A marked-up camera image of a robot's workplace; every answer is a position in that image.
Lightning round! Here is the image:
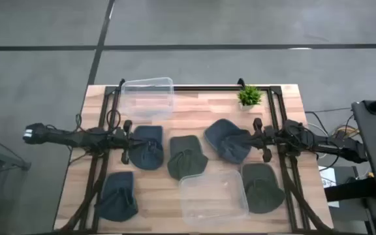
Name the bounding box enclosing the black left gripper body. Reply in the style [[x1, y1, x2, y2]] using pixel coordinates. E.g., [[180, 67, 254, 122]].
[[113, 119, 134, 165]]

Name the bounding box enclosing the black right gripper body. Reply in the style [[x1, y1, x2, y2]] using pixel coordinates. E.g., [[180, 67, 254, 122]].
[[252, 117, 285, 163]]

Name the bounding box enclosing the blue bucket hat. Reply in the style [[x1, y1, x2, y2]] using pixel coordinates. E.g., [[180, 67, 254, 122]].
[[128, 125, 165, 171], [203, 118, 257, 165], [95, 171, 139, 223]]

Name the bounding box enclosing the green bucket hat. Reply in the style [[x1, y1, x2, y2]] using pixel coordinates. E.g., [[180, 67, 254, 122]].
[[242, 162, 286, 215], [167, 134, 209, 181]]

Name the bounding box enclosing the small green potted plant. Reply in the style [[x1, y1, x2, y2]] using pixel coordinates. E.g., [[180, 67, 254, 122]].
[[236, 84, 264, 111]]

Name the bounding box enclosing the clear plastic container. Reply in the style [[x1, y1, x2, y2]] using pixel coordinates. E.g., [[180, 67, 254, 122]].
[[178, 168, 250, 228], [119, 76, 175, 122]]

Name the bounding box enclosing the white paper sheet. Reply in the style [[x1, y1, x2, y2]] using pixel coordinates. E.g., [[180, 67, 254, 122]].
[[318, 165, 340, 208]]

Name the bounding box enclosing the black beam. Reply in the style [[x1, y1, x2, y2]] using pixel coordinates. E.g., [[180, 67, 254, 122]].
[[324, 178, 376, 202]]

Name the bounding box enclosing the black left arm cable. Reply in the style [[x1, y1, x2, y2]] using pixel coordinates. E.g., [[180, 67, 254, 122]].
[[74, 109, 122, 131]]

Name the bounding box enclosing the yellow cable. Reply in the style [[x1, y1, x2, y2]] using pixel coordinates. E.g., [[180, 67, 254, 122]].
[[330, 126, 360, 138]]

